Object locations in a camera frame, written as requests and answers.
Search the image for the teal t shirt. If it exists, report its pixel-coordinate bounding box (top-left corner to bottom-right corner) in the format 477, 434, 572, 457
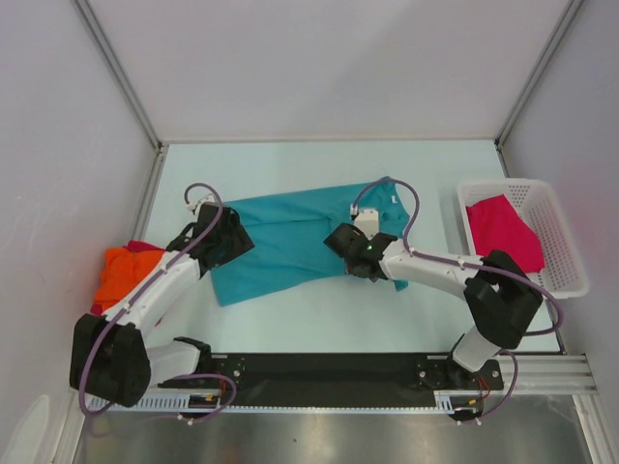
210, 176, 412, 307

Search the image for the white plastic mesh basket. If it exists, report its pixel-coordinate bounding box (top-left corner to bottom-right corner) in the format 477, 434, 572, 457
457, 178, 589, 300

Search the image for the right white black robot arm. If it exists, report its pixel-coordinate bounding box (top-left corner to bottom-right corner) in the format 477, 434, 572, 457
324, 223, 544, 388

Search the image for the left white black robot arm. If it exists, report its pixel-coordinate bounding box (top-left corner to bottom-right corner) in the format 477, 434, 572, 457
69, 203, 254, 407

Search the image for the magenta t shirt on table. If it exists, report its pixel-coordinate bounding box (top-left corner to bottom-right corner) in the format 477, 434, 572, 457
89, 239, 168, 330

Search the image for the orange t shirt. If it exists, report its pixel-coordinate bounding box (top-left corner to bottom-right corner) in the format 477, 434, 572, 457
92, 246, 165, 310

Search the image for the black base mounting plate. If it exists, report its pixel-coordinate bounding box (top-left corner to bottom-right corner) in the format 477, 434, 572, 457
198, 353, 504, 405

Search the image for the red t shirt in basket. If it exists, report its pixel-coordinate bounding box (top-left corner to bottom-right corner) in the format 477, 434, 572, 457
465, 194, 545, 274

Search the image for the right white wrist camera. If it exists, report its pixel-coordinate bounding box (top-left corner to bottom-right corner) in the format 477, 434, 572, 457
350, 204, 380, 239

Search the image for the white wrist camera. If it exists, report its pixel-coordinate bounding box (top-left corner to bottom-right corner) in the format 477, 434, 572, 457
186, 193, 219, 216
350, 204, 380, 239

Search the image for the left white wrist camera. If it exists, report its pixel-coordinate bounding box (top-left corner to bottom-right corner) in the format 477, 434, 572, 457
186, 193, 219, 216

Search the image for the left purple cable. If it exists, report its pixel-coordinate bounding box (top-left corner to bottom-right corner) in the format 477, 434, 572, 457
77, 182, 238, 426

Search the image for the white slotted cable duct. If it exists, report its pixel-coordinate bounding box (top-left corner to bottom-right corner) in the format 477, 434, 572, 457
108, 391, 482, 416

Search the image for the aluminium frame rail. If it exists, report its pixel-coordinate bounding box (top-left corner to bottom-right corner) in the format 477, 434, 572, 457
513, 355, 597, 395

